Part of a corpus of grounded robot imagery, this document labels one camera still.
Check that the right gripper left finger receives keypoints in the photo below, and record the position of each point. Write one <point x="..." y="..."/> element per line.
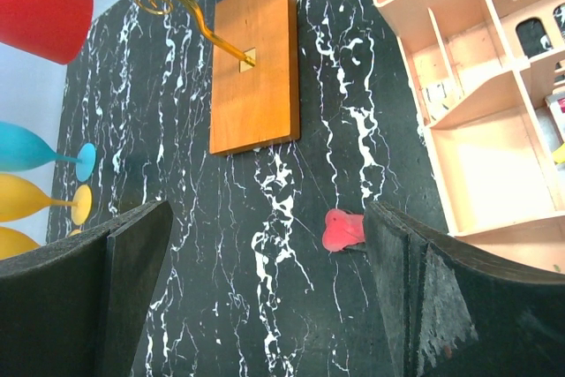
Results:
<point x="77" y="306"/>

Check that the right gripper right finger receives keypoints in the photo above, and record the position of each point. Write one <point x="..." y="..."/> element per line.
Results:
<point x="452" y="309"/>

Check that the yellow-base orange wine glass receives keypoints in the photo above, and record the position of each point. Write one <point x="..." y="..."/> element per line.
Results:
<point x="14" y="243"/>

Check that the yellow-base amber wine glass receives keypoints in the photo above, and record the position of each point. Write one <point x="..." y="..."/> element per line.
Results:
<point x="20" y="198"/>

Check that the blue wine glass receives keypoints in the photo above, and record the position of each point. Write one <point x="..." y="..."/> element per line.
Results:
<point x="23" y="150"/>

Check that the red wine glass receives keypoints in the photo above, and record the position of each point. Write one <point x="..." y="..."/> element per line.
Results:
<point x="52" y="29"/>

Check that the red bow hair clip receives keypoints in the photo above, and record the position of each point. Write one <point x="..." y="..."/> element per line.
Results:
<point x="344" y="231"/>

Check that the black yellow highlighter marker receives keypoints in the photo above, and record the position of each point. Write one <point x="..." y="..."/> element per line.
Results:
<point x="558" y="155"/>

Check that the pink desk organizer tray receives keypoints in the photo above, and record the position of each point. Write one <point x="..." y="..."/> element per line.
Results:
<point x="479" y="72"/>

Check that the gold wire wine glass rack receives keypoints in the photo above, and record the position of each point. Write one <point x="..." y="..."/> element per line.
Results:
<point x="255" y="84"/>

